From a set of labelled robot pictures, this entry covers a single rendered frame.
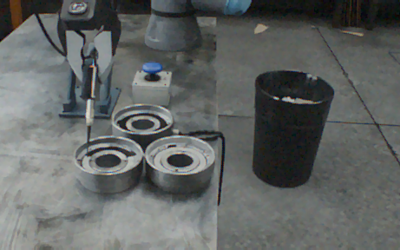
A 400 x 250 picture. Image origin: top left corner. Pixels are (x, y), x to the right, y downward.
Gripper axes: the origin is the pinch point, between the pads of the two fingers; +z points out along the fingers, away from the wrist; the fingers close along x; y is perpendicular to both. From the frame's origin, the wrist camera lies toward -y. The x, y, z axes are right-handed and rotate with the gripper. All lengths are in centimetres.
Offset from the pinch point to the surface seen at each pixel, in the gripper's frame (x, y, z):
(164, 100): -10.0, 16.3, 11.6
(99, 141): -1.3, -3.1, 9.5
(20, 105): 19.1, 14.6, 13.2
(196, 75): -15.9, 32.4, 13.2
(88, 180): -1.4, -12.2, 10.7
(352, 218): -82, 82, 93
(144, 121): -7.4, 6.2, 10.9
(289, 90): -58, 129, 60
